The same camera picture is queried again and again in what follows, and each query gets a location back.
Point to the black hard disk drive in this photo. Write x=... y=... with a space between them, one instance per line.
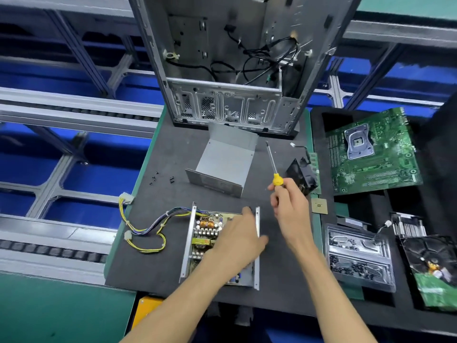
x=432 y=271

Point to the silver computer tower chassis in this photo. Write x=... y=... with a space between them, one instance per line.
x=228 y=103

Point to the clear plastic screw tray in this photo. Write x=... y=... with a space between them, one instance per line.
x=360 y=257

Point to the yellow button box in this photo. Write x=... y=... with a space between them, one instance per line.
x=146 y=310

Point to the silver heatsink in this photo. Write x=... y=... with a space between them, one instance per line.
x=408 y=225

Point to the person's right forearm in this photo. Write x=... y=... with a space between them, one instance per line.
x=335 y=296

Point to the black cooling fan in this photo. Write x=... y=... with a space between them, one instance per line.
x=300 y=175

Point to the small square processor chip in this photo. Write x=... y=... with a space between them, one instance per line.
x=319 y=205

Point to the black foam work mat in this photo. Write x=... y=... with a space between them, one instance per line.
x=157 y=268

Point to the green motherboard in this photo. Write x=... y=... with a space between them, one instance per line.
x=375 y=157

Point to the aluminium conveyor frame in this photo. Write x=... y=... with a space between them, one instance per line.
x=71 y=110

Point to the power supply metal base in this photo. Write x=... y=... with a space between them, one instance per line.
x=184 y=243

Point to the person's right hand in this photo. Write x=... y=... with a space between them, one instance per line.
x=294 y=214

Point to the person's left hand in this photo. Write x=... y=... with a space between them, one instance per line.
x=235 y=243

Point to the black foam parts tray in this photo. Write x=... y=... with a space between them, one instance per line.
x=435 y=153

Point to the person's left forearm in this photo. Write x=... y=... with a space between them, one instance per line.
x=185 y=303

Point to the small black screws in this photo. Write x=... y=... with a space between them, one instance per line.
x=153 y=180

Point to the grey power supply cover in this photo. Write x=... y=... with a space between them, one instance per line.
x=228 y=157

